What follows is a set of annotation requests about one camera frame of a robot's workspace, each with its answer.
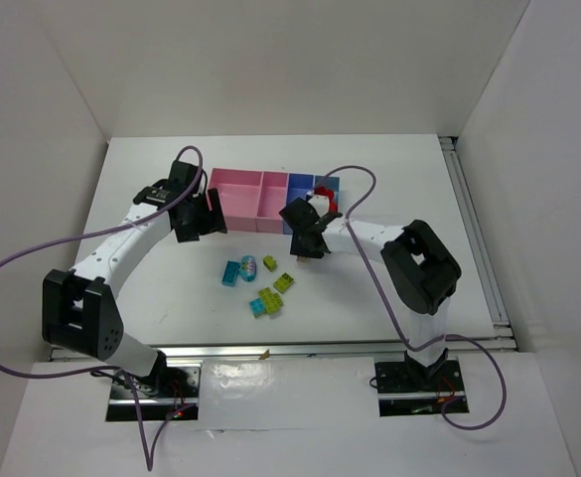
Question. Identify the aluminium right rail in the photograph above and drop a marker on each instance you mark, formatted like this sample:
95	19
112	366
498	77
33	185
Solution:
504	338

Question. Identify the narrow pink container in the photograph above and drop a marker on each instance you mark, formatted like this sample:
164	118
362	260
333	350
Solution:
272	199

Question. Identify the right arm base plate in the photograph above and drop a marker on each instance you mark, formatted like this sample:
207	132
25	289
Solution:
399	395

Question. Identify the large pink container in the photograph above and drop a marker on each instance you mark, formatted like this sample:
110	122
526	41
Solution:
239	192

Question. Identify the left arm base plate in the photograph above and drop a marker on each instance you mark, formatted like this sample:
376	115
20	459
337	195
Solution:
180	397

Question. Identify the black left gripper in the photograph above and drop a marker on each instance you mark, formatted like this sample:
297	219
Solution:
203	215

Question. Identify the green teal lego stack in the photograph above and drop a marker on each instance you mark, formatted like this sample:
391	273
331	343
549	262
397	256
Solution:
266	303

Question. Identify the teal long lego brick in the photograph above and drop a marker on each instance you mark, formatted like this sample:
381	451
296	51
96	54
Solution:
230	273

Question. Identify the dark blue container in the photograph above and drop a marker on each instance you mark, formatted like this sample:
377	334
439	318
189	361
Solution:
299	185

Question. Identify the light blue container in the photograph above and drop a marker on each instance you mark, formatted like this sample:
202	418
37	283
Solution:
331	182

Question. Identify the red lego cluster with face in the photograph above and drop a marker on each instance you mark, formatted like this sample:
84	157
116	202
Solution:
324	200

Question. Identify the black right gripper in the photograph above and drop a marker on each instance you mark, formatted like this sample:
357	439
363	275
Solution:
303	222

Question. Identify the teal rounded flower lego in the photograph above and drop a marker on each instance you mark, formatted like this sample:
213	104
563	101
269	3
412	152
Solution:
248	268

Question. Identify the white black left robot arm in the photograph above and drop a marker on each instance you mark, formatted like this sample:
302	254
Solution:
80	312

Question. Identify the small green lego brick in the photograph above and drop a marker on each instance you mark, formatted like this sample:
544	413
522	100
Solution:
270	262

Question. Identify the green square lego brick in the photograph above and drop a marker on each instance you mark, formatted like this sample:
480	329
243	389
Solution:
283	283

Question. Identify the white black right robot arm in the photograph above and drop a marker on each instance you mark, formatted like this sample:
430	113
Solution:
423	272

